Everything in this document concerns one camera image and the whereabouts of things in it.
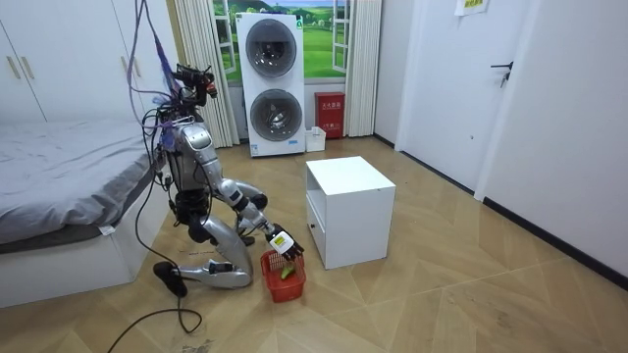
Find robot body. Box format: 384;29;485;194
141;63;221;237

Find black door handle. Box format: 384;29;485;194
490;61;515;90

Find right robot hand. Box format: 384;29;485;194
266;224;306;262

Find white plastic bin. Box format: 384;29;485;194
303;126;328;154

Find cable bundle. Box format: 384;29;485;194
126;0;181;129

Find red plastic basket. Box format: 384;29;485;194
259;249;308;304

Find red fire equipment box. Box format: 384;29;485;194
313;91;346;140

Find white bedside cabinet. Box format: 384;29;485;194
304;155;397;272

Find grey bed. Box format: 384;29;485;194
0;116;174;310

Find white washing machine tower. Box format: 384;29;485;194
235;12;307;159

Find white paper sign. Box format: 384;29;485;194
453;0;492;18

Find green landscape window poster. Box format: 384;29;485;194
211;0;352;85

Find white wardrobe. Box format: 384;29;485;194
0;0;181;125

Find black floor cable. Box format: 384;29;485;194
105;169;204;353

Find white door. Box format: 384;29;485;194
393;0;535;193

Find robot legs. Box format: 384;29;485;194
152;178;270;299

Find cream pleated curtain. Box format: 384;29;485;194
342;0;384;139
173;0;241;150

